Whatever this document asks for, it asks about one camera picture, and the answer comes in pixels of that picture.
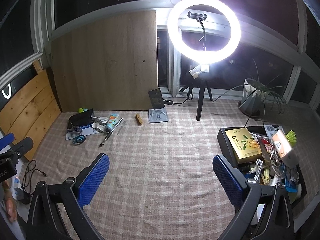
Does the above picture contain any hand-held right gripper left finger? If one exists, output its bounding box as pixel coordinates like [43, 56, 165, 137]
[26, 153, 110, 240]

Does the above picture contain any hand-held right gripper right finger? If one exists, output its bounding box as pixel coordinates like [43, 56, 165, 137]
[212, 154, 298, 240]

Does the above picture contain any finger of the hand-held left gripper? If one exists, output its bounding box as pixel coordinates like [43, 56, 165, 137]
[0, 133, 15, 151]
[7, 137, 34, 159]

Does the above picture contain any black tray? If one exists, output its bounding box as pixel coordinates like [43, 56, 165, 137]
[217, 124, 308, 205]

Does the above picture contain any person's left hand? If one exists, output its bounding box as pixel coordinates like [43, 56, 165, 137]
[0, 183, 19, 223]

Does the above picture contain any white power strip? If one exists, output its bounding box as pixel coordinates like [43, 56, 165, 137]
[11, 176, 23, 200]

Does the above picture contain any black power adapter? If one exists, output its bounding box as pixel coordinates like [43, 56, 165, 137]
[16, 187, 32, 205]

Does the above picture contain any yellow tea box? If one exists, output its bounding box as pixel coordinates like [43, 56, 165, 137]
[225, 127, 263, 165]

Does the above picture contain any pine wood board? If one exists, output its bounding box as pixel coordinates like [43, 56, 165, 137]
[0, 59, 62, 161]

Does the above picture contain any blue and white card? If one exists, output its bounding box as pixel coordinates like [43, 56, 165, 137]
[65, 126, 100, 140]

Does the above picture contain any dark pen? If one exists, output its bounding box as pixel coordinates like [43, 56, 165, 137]
[100, 117, 124, 147]

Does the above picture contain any red snack packet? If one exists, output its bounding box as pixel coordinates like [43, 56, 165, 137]
[257, 136, 274, 160]

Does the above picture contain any colourful tube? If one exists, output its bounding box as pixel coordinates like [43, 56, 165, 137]
[105, 114, 119, 132]

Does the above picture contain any black pouch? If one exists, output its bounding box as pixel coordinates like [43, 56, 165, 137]
[68, 109, 94, 128]

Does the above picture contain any blue packet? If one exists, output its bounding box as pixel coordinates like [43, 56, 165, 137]
[284, 167, 300, 193]

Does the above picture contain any glossy reflective packet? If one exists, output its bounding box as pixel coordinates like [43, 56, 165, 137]
[271, 129, 299, 167]

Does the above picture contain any white barcode packet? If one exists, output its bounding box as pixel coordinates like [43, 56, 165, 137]
[265, 124, 285, 137]

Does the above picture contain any checked tablecloth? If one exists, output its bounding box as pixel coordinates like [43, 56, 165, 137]
[15, 97, 320, 240]

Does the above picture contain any lime green shuttlecock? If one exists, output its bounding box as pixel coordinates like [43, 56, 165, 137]
[285, 130, 298, 144]

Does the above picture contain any grey sachet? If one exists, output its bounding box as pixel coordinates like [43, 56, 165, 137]
[148, 107, 168, 123]

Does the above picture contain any black leaflet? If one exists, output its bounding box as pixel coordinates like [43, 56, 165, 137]
[148, 89, 163, 109]

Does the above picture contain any beige wooden panel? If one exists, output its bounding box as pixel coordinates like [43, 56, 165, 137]
[51, 10, 158, 112]

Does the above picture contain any crumpled white tissue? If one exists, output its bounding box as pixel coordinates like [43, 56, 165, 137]
[189, 64, 210, 77]

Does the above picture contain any black gooseneck phone holder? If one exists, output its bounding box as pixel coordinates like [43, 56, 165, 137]
[187, 10, 208, 52]

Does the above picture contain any thin black cable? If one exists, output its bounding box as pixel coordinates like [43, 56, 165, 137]
[21, 159, 48, 195]

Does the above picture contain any white coiled cable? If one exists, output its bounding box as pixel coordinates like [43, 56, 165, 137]
[251, 159, 264, 180]

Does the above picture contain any black power strip cable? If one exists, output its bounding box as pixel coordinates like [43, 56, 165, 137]
[172, 90, 193, 105]

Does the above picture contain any white ring light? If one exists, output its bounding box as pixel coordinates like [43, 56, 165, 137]
[167, 0, 241, 64]

